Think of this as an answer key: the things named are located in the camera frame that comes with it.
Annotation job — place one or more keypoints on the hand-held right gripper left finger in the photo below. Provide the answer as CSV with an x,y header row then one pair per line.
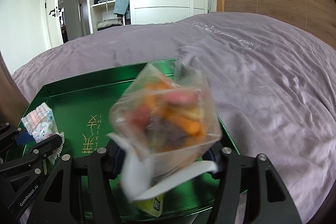
x,y
102,169

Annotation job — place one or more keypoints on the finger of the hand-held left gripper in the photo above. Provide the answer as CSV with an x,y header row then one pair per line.
x,y
23,138
44,146

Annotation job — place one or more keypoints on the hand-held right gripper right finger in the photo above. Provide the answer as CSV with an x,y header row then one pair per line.
x,y
231,169

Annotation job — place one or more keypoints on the pink cartoon snack packet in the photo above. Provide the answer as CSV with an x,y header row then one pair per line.
x,y
42,127

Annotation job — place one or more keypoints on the green box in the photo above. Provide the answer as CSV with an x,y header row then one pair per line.
x,y
78,103

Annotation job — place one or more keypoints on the pale green snack packet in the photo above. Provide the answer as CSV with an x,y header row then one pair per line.
x,y
152,207

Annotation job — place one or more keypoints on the clear bag of colourful candy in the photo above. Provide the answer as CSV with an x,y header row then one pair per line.
x,y
168,113

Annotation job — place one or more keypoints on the purple bed sheet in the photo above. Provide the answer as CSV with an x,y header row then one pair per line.
x,y
262,82

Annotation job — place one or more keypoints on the white door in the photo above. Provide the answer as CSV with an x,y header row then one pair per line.
x,y
51,3

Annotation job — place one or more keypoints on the beige black folded clothes pile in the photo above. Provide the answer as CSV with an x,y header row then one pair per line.
x,y
110,24

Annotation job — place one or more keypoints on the wooden headboard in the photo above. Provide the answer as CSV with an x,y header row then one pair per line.
x,y
275,1

